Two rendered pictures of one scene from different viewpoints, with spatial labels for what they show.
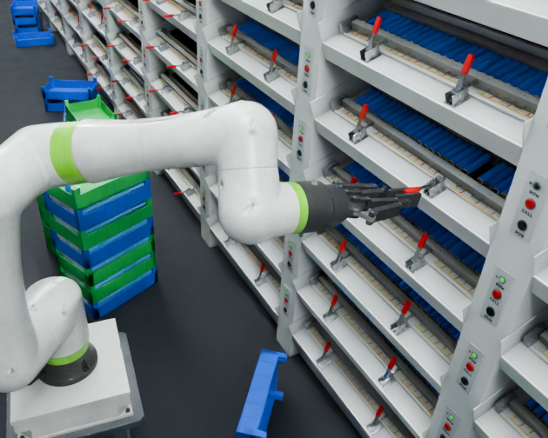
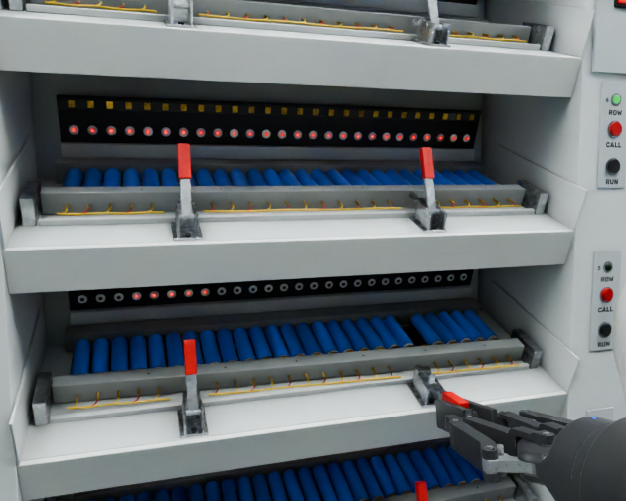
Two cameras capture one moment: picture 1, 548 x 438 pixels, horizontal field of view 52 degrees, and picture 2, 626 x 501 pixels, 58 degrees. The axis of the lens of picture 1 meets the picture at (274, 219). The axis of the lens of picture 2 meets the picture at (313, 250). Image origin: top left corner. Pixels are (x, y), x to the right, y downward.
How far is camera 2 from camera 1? 1.07 m
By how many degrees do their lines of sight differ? 75
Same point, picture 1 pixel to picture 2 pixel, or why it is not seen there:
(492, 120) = (499, 224)
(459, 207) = (476, 386)
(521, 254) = (611, 369)
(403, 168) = (341, 403)
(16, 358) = not seen: outside the picture
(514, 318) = not seen: hidden behind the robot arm
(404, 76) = (306, 231)
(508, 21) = (500, 75)
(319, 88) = (12, 376)
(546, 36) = (554, 81)
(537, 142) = (591, 212)
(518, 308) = not seen: outside the picture
